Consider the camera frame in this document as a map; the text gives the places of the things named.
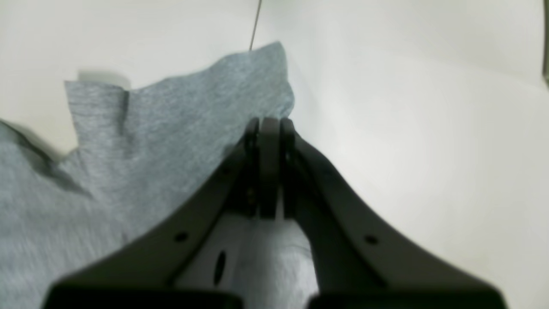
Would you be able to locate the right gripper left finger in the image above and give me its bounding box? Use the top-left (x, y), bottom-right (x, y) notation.
top-left (44, 118), bottom-right (280, 309)

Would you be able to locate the grey T-shirt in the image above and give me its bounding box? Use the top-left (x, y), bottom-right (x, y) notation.
top-left (0, 42), bottom-right (295, 309)

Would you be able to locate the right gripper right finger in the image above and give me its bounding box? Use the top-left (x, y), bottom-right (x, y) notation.
top-left (280, 118), bottom-right (506, 309)

